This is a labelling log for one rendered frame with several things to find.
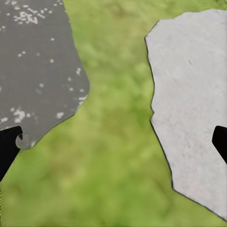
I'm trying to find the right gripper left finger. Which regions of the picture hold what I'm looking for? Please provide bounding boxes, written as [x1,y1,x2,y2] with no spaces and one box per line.
[0,126,29,182]

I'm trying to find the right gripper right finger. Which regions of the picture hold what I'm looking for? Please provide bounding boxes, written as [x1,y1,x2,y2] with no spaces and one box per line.
[212,126,227,163]

